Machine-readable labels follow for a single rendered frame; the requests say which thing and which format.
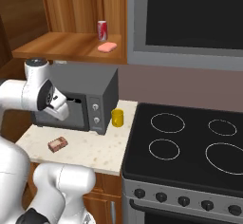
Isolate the black stove knob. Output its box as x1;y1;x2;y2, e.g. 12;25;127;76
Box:
134;188;146;199
155;192;168;203
228;204;243;216
178;196;191;208
201;199;215;212

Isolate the wooden drawer front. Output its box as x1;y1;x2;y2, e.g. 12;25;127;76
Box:
90;172;123;196

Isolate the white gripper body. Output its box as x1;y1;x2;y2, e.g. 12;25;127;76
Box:
44;98;70;122

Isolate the open wooden wall cabinet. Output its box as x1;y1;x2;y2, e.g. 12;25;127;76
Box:
0;0;129;65

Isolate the black oven door handle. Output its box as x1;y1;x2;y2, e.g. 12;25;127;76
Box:
129;198;243;224

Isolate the silver cabinet door handle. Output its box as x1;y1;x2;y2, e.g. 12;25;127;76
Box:
110;200;117;224

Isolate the pink bar soap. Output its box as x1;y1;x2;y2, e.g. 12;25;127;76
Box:
97;42;119;54

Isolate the black and steel stove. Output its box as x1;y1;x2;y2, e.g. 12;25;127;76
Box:
121;102;243;224

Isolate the red soda can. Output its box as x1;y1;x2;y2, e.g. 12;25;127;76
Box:
97;20;109;43

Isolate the grey microwave oven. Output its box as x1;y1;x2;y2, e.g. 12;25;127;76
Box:
30;64;120;137

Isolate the grey range hood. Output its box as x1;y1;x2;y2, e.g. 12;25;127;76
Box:
126;0;243;72

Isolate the wooden base cabinet door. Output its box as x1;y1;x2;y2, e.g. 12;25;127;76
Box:
83;192;123;224

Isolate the yellow mug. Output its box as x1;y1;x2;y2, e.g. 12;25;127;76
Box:
110;108;125;128

